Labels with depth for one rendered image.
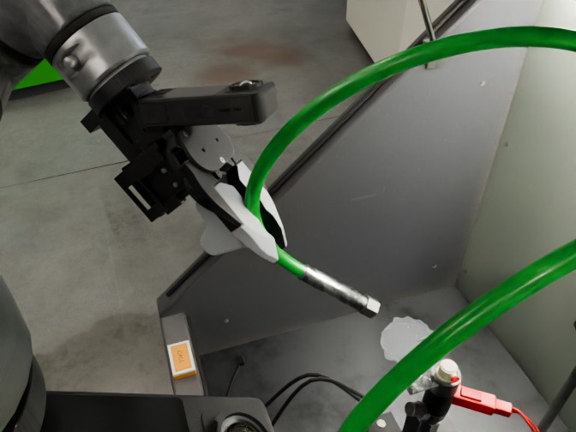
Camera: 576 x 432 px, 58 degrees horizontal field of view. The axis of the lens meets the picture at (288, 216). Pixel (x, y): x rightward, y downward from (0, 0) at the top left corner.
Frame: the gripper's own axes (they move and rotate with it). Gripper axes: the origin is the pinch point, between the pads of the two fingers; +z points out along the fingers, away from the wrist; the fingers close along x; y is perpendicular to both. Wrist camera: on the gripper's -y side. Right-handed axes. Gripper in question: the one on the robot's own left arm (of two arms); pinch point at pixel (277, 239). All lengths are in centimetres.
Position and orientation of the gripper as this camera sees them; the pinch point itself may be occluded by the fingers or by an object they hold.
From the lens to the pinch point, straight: 48.8
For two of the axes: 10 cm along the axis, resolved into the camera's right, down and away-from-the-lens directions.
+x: -2.7, 4.3, -8.6
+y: -7.4, 4.8, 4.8
